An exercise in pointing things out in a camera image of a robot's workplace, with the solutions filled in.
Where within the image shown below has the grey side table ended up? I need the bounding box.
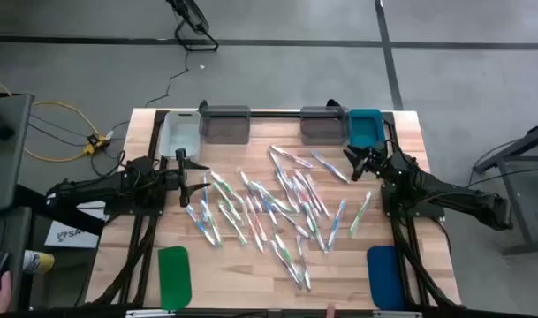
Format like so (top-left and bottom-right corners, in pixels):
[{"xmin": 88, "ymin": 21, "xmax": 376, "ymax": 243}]
[{"xmin": 473, "ymin": 121, "xmax": 538, "ymax": 257}]

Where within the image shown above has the yellow power plug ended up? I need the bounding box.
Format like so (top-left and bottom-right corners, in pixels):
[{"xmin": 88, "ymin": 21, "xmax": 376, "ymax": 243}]
[{"xmin": 82, "ymin": 133, "xmax": 111, "ymax": 156}]

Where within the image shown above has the blue toothbrush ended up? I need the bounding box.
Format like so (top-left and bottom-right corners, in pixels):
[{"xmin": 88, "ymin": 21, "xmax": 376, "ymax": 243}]
[
  {"xmin": 310, "ymin": 148, "xmax": 352, "ymax": 185},
  {"xmin": 185, "ymin": 203, "xmax": 218, "ymax": 247},
  {"xmin": 201, "ymin": 173, "xmax": 211, "ymax": 223},
  {"xmin": 326, "ymin": 198, "xmax": 348, "ymax": 252},
  {"xmin": 269, "ymin": 151, "xmax": 292, "ymax": 192},
  {"xmin": 259, "ymin": 193, "xmax": 279, "ymax": 227}
]

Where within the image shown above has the yellow cable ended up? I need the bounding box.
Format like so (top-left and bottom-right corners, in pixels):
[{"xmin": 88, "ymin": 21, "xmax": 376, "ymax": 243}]
[{"xmin": 0, "ymin": 72, "xmax": 102, "ymax": 163}]

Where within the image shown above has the yellow and white can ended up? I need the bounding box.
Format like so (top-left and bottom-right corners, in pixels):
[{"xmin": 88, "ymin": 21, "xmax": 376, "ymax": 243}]
[{"xmin": 21, "ymin": 249, "xmax": 56, "ymax": 276}]

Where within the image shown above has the white printed box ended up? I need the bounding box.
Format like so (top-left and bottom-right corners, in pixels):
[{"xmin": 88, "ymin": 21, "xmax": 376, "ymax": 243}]
[{"xmin": 44, "ymin": 201, "xmax": 109, "ymax": 250}]

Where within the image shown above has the grey desk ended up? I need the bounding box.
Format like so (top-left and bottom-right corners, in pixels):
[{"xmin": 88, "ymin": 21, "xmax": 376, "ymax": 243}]
[{"xmin": 0, "ymin": 92, "xmax": 35, "ymax": 214}]

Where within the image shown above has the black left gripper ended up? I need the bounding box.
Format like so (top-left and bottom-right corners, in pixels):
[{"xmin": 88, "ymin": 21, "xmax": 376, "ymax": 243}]
[{"xmin": 161, "ymin": 148, "xmax": 211, "ymax": 208}]

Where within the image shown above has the red toothbrush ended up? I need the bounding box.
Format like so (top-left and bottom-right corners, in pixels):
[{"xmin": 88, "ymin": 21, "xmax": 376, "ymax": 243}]
[
  {"xmin": 241, "ymin": 201, "xmax": 266, "ymax": 254},
  {"xmin": 294, "ymin": 170, "xmax": 322, "ymax": 216},
  {"xmin": 287, "ymin": 172, "xmax": 312, "ymax": 214},
  {"xmin": 246, "ymin": 195, "xmax": 269, "ymax": 243}
]

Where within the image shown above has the white plastic bin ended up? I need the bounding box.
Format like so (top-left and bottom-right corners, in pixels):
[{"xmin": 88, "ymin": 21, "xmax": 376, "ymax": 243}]
[{"xmin": 158, "ymin": 110, "xmax": 202, "ymax": 161}]

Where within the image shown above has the smoky transparent plastic bin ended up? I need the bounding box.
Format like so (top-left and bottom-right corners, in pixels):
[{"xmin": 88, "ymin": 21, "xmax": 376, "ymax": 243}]
[
  {"xmin": 299, "ymin": 105, "xmax": 350, "ymax": 146},
  {"xmin": 199, "ymin": 104, "xmax": 252, "ymax": 146}
]

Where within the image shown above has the blue flat mat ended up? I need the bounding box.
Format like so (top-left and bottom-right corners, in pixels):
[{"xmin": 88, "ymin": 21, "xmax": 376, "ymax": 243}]
[{"xmin": 366, "ymin": 245, "xmax": 406, "ymax": 312}]

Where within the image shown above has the teal plastic bin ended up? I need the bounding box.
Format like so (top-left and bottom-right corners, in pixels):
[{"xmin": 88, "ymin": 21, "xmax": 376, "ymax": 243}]
[{"xmin": 347, "ymin": 109, "xmax": 387, "ymax": 149}]

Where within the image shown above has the black floor cable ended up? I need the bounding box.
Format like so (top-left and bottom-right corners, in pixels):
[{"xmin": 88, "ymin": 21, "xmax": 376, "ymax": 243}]
[{"xmin": 144, "ymin": 51, "xmax": 191, "ymax": 109}]

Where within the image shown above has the green flat mat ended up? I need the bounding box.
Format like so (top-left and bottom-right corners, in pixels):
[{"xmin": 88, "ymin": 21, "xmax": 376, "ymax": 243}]
[{"xmin": 156, "ymin": 246, "xmax": 193, "ymax": 312}]

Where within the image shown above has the black floor fan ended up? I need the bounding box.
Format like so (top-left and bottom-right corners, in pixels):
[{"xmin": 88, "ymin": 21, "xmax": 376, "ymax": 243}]
[{"xmin": 165, "ymin": 0, "xmax": 220, "ymax": 53}]

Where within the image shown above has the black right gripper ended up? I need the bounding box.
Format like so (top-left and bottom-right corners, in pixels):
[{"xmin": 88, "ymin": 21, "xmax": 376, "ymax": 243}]
[{"xmin": 342, "ymin": 143, "xmax": 391, "ymax": 183}]

